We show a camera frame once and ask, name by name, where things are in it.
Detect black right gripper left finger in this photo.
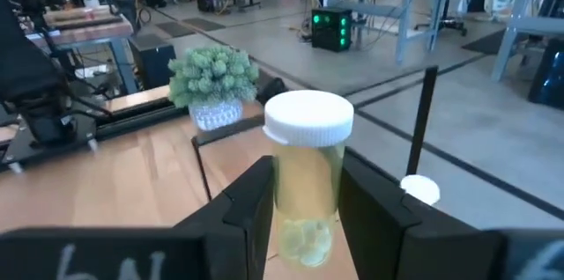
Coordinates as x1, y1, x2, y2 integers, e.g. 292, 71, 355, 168
173, 155, 276, 280

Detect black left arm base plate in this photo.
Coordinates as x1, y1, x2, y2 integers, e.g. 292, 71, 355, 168
0, 112, 100, 173

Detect green succulent in grey pot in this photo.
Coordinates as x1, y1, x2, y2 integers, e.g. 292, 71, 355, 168
167, 45, 260, 132

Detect blue-grey workbench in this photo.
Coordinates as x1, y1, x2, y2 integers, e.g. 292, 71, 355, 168
321, 0, 455, 65
491, 0, 564, 83

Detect black cabinet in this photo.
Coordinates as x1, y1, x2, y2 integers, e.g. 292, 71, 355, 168
127, 41, 177, 92

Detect wooden top work table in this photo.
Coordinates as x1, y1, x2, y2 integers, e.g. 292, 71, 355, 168
26, 4, 140, 96

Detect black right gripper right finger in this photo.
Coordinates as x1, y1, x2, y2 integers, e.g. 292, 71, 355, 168
338, 150, 484, 280

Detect small yellow pill bottle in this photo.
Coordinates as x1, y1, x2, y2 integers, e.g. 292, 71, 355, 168
263, 89, 355, 270

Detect black computer green lights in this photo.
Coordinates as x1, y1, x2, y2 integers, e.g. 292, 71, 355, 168
310, 6, 353, 53

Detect black office chair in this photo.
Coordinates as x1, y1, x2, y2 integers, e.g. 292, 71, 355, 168
413, 0, 469, 37

